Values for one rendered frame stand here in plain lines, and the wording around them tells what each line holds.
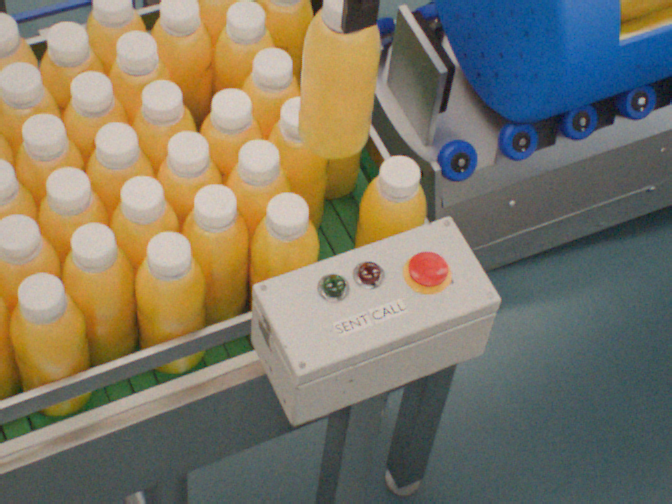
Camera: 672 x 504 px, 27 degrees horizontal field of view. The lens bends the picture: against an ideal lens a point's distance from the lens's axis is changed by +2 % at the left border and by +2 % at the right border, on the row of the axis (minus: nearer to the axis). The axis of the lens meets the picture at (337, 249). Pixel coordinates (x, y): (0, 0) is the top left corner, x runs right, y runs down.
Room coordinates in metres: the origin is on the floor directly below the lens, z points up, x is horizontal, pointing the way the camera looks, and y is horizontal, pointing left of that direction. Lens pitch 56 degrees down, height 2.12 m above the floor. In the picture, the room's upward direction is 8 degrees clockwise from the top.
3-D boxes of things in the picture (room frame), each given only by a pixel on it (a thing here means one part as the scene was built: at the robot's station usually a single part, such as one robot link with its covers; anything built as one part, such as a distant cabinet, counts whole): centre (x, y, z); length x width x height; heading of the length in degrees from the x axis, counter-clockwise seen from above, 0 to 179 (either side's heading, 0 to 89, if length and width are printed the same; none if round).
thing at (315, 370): (0.65, -0.04, 1.05); 0.20 x 0.10 x 0.10; 121
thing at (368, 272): (0.66, -0.03, 1.11); 0.02 x 0.02 x 0.01
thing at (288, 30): (1.03, 0.09, 0.98); 0.07 x 0.07 x 0.17
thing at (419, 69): (1.00, -0.07, 0.99); 0.10 x 0.02 x 0.12; 31
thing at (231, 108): (0.85, 0.12, 1.07); 0.04 x 0.04 x 0.02
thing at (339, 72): (0.80, 0.02, 1.21); 0.07 x 0.07 x 0.17
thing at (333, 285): (0.65, 0.00, 1.11); 0.02 x 0.02 x 0.01
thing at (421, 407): (0.98, -0.16, 0.31); 0.06 x 0.06 x 0.63; 31
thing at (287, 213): (0.74, 0.05, 1.07); 0.04 x 0.04 x 0.02
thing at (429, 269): (0.67, -0.08, 1.11); 0.04 x 0.04 x 0.01
